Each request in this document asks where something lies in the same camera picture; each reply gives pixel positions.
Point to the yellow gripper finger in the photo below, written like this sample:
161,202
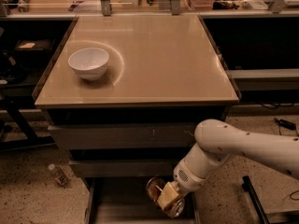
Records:
169,195

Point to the grey open bottom drawer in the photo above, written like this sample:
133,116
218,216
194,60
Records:
124,200

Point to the grey drawer cabinet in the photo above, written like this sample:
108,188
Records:
161,69

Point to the black metal frame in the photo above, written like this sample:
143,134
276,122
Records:
32,139

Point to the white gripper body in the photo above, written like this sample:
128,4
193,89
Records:
186,177

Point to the grey middle drawer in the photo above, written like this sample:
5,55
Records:
123,168

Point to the black case with label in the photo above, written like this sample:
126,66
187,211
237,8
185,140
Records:
33,53

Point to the black power adapter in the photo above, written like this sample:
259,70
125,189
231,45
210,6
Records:
286,124

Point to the white ceramic bowl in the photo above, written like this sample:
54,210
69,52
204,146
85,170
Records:
89,63

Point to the grey top drawer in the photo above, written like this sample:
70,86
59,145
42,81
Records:
116,136

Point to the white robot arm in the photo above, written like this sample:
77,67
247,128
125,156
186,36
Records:
215,143

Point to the black metal bar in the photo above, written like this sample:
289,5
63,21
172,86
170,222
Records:
248,187

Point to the clear plastic bottle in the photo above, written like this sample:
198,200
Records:
58,175

